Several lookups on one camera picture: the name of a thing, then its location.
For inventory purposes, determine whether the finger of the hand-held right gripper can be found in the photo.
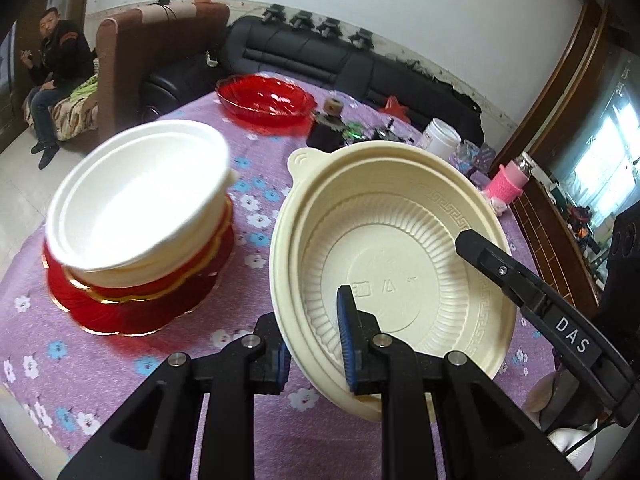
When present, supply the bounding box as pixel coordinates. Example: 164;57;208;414
455;230;557;327

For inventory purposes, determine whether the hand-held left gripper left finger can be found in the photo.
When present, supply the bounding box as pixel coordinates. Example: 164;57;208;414
57;312;292;480

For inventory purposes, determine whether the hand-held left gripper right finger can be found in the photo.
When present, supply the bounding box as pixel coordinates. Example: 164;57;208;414
336;284;581;480

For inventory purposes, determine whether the cream plastic bowl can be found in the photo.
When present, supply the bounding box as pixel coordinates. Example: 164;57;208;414
295;152;506;361

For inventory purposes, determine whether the cream bowl with tab handle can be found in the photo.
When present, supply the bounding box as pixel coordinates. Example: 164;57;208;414
269;141;519;424

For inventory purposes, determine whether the red plate with gold rim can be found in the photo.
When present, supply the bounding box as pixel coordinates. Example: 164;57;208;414
47;232;237;337
42;195;236;307

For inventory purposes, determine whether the white plastic bowl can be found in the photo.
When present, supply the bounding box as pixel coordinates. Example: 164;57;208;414
75;166;240;290
45;120;232;273

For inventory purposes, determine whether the brown wooden cabinet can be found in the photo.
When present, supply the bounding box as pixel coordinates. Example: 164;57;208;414
487;0;640;311

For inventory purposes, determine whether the bottle with pink knitted sleeve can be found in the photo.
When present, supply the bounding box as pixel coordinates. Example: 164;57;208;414
482;155;537;211

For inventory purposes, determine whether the crumpled clear plastic bag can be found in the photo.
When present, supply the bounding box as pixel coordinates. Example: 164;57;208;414
450;140;497;177

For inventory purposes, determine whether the white plastic jar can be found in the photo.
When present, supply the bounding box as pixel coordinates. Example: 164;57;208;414
422;117;462;161

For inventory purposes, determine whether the dark small gadget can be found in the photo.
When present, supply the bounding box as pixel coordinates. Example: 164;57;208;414
370;120;417;147

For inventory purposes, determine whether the bright window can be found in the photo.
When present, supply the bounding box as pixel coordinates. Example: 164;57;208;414
575;55;640;221

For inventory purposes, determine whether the red plastic bag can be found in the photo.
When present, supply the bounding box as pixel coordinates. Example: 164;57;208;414
377;95;412;122

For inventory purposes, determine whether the purple floral tablecloth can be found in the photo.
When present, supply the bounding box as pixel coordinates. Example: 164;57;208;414
0;77;566;467

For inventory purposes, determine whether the red glass fruit bowl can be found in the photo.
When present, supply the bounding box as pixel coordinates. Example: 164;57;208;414
215;74;319;129

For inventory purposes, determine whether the black leather sofa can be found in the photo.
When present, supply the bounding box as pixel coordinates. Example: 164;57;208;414
140;14;486;147

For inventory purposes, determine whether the patterned blanket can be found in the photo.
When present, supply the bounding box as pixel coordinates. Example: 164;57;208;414
50;74;102;142

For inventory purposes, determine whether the brown armchair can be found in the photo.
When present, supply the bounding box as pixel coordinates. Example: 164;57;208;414
22;1;231;142

